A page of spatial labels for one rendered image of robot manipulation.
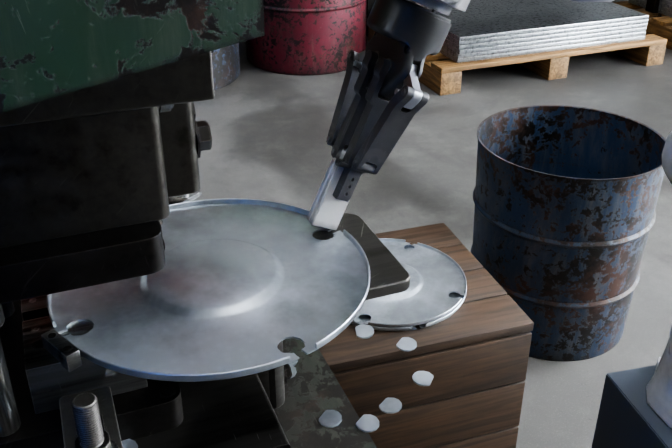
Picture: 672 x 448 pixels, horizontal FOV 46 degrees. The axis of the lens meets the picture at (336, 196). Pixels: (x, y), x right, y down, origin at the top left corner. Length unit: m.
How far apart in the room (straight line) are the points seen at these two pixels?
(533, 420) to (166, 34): 1.45
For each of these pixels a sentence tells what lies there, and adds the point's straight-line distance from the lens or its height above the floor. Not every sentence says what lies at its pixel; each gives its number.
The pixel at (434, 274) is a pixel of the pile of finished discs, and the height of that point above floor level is 0.36.
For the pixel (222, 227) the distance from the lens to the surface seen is 0.82.
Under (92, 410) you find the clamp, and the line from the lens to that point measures 0.59.
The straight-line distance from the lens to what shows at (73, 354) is 0.66.
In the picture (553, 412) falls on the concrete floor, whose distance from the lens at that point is 1.81.
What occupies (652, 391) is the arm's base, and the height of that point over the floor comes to 0.47.
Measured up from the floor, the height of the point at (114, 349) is 0.78.
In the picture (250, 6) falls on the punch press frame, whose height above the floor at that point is 1.08.
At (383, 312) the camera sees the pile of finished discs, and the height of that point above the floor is 0.36.
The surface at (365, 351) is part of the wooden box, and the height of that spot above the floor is 0.35.
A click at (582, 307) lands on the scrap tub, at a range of 1.85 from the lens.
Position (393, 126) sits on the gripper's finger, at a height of 0.91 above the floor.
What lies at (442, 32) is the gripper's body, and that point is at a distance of 0.75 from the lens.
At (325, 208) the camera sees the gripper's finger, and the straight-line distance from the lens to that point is 0.79.
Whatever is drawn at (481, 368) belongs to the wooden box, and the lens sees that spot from 1.45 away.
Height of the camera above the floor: 1.18
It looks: 27 degrees down
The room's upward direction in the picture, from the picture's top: straight up
